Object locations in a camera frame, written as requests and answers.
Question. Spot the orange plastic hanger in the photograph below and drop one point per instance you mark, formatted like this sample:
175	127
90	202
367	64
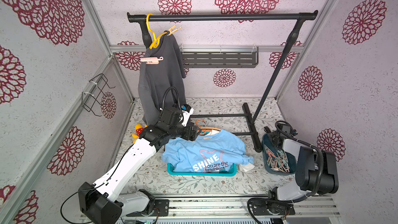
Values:
206	130

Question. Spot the black wire wall basket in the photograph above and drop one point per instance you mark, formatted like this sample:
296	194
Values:
99	100

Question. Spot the colourful clothespins pile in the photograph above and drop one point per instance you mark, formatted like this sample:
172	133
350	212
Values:
278	161

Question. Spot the pink clothespin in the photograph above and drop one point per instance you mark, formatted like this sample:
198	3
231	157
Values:
152	60

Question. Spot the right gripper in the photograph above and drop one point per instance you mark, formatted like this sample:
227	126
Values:
273	137

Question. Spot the black clothes rack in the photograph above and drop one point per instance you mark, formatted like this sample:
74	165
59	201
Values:
300	18

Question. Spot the black wall shelf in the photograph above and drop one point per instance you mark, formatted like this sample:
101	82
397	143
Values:
220	56

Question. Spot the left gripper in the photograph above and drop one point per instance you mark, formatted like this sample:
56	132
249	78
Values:
189	136

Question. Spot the yellow plush toy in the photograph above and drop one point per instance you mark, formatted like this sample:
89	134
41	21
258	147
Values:
138	130

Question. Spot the dark grey t-shirt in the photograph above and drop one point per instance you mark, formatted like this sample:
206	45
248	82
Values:
154	80

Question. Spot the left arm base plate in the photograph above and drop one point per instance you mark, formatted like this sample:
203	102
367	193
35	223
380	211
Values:
159	207

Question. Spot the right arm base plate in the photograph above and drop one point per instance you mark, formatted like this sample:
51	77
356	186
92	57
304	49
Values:
262	207

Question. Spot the yellow plastic hanger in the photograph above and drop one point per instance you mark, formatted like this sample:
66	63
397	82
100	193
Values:
156	39

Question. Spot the beige clothespin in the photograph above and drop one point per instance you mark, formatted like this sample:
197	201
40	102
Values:
173	30

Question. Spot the light blue garment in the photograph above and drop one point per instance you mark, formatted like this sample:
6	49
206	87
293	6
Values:
208	154

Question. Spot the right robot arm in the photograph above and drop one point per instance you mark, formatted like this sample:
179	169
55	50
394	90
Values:
314	169

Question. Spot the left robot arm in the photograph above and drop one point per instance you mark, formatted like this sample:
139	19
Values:
102	201

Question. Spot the dark teal clothespin bin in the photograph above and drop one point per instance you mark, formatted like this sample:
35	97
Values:
291	159

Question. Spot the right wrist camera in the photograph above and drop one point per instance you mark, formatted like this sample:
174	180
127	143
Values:
289	130

